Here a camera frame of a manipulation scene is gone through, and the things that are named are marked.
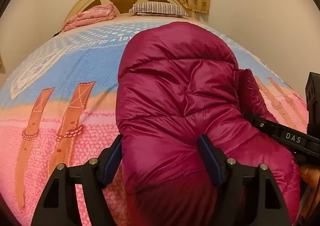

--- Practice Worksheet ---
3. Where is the magenta puffer jacket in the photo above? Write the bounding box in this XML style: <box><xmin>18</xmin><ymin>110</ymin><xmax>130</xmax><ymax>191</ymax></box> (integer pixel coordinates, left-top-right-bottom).
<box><xmin>116</xmin><ymin>22</ymin><xmax>300</xmax><ymax>225</ymax></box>

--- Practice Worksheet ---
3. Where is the person's right hand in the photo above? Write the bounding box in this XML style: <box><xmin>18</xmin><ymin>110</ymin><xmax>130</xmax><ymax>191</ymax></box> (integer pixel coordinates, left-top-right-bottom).
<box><xmin>300</xmin><ymin>166</ymin><xmax>319</xmax><ymax>189</ymax></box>

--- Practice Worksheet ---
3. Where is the pink and blue bedspread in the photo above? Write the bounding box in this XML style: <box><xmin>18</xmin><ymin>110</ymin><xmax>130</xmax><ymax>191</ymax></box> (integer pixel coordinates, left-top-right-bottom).
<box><xmin>1</xmin><ymin>16</ymin><xmax>308</xmax><ymax>225</ymax></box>

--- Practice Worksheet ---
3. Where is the folded pink blanket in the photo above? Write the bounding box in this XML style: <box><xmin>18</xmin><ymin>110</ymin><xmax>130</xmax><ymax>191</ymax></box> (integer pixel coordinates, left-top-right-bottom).
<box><xmin>60</xmin><ymin>3</ymin><xmax>116</xmax><ymax>32</ymax></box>

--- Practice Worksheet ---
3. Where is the striped pillow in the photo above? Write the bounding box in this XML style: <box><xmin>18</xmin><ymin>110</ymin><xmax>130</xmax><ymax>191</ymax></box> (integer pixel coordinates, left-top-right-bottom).
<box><xmin>129</xmin><ymin>2</ymin><xmax>189</xmax><ymax>17</ymax></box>

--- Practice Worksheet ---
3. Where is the black camera box with screen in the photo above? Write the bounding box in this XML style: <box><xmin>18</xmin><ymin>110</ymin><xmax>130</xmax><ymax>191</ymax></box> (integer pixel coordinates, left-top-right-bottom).
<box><xmin>305</xmin><ymin>72</ymin><xmax>320</xmax><ymax>139</ymax></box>

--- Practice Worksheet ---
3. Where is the beige curtain on side wall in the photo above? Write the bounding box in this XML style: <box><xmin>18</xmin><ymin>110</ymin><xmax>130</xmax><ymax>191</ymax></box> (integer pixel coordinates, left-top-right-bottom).
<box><xmin>0</xmin><ymin>56</ymin><xmax>6</xmax><ymax>74</ymax></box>

